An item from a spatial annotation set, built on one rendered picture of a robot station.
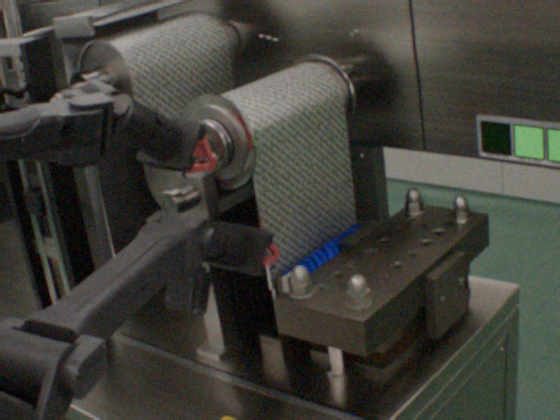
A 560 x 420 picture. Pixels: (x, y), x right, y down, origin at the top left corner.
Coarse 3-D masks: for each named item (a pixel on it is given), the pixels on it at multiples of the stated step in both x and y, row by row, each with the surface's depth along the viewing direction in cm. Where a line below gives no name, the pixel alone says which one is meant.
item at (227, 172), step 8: (336, 80) 137; (344, 96) 138; (344, 104) 138; (200, 112) 123; (208, 112) 122; (216, 112) 121; (224, 112) 120; (192, 120) 125; (200, 120) 124; (224, 120) 120; (232, 120) 120; (232, 128) 120; (232, 136) 121; (240, 136) 120; (240, 144) 120; (240, 152) 121; (232, 160) 122; (240, 160) 121; (224, 168) 124; (232, 168) 123; (240, 168) 122; (216, 176) 126; (224, 176) 125; (232, 176) 124
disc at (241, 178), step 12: (204, 96) 122; (216, 96) 120; (192, 108) 124; (228, 108) 120; (240, 120) 119; (252, 132) 119; (252, 144) 119; (252, 156) 120; (252, 168) 121; (216, 180) 127; (228, 180) 125; (240, 180) 124
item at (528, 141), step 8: (520, 128) 127; (528, 128) 126; (536, 128) 125; (520, 136) 127; (528, 136) 126; (536, 136) 125; (520, 144) 128; (528, 144) 127; (536, 144) 126; (520, 152) 128; (528, 152) 127; (536, 152) 127
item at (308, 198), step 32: (288, 160) 128; (320, 160) 134; (256, 192) 123; (288, 192) 129; (320, 192) 135; (352, 192) 142; (288, 224) 130; (320, 224) 136; (352, 224) 144; (288, 256) 131
